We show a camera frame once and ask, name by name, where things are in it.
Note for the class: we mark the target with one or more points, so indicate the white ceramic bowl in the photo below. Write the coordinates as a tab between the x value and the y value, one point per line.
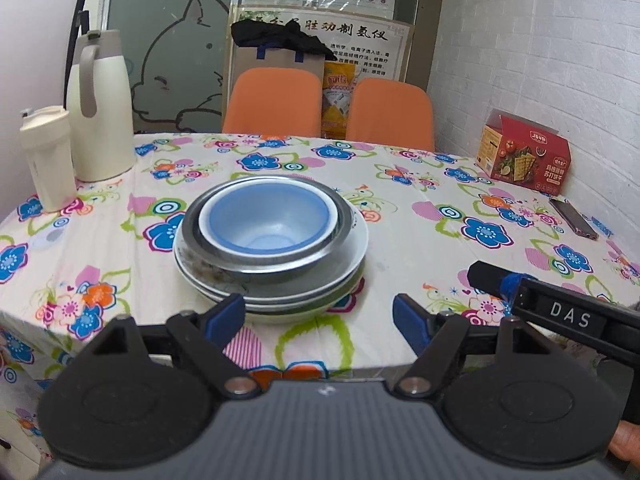
267	254

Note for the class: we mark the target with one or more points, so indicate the white poster board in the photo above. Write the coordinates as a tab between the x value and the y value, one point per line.
375	46

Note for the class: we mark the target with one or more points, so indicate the brown paper bag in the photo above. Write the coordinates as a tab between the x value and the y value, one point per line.
244	58

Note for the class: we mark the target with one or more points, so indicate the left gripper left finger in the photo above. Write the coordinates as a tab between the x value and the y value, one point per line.
200	340

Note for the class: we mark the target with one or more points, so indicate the person's right hand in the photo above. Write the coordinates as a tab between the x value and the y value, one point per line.
625	443

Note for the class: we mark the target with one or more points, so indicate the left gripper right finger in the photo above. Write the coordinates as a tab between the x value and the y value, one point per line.
437	340

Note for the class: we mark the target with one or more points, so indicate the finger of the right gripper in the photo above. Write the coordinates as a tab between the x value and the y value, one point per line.
492	279

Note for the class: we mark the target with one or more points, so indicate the stainless steel bowl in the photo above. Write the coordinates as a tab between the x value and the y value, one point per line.
266	224

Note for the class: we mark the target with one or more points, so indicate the red cracker box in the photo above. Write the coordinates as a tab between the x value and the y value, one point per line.
516	150

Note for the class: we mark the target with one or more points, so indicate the frosted glass cat panel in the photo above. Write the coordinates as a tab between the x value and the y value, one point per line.
174	52

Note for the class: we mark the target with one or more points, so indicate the dark smartphone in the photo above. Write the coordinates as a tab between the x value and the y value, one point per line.
574	219

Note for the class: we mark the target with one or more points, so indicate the yellow snack bag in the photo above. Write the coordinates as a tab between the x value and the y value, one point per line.
338	82

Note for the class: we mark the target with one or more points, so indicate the white plate with gold rim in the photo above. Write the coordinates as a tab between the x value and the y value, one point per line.
274	295

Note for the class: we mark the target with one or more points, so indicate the white plate with black floral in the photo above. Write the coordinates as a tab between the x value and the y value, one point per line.
345	258

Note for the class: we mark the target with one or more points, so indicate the right orange chair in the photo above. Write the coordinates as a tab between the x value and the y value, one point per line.
391	113

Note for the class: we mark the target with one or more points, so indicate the left orange chair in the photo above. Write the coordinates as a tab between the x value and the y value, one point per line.
273	101

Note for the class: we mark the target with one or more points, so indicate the light green plate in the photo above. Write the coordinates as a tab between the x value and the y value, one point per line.
300	315

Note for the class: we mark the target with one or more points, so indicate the orange chair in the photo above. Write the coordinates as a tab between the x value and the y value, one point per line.
273	101
391	113

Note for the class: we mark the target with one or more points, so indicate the cream tumbler cup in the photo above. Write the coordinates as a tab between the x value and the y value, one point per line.
45	140

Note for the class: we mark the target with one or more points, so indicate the cream thermos jug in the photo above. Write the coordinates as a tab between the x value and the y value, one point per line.
99	101

